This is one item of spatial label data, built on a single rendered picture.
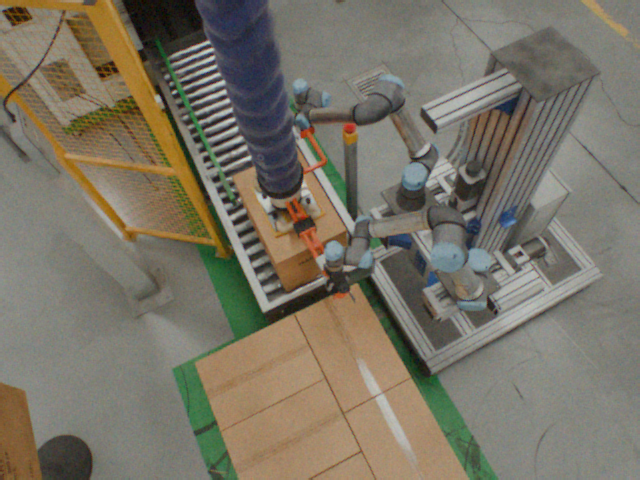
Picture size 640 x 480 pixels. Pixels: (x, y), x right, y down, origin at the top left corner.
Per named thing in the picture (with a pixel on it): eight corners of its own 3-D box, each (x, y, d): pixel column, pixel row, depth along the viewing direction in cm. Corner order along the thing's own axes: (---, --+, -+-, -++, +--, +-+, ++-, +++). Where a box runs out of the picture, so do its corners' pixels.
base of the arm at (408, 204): (415, 181, 264) (417, 170, 255) (431, 203, 257) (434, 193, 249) (389, 193, 262) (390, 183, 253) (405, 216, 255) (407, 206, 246)
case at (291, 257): (246, 212, 320) (231, 176, 284) (304, 185, 326) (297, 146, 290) (286, 292, 294) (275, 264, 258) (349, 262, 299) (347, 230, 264)
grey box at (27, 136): (43, 148, 235) (4, 104, 209) (53, 144, 236) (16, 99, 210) (51, 180, 227) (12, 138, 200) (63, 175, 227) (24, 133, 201)
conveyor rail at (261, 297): (151, 67, 403) (142, 49, 386) (157, 65, 404) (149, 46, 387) (267, 319, 302) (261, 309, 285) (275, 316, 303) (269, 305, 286)
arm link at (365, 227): (460, 192, 186) (349, 213, 216) (458, 218, 181) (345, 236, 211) (473, 208, 193) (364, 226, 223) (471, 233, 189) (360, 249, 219)
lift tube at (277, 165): (252, 173, 259) (190, -7, 167) (292, 155, 262) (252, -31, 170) (269, 206, 249) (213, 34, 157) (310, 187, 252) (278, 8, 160)
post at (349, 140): (346, 217, 376) (341, 129, 287) (354, 213, 377) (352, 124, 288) (350, 224, 373) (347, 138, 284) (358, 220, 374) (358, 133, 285)
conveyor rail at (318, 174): (228, 37, 413) (222, 17, 396) (233, 34, 414) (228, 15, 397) (365, 272, 312) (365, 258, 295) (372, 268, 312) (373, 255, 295)
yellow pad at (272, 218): (250, 189, 280) (248, 184, 275) (266, 182, 281) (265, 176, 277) (275, 239, 265) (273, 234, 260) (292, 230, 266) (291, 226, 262)
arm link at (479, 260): (486, 260, 231) (493, 246, 219) (484, 287, 225) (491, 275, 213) (459, 256, 233) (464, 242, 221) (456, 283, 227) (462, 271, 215)
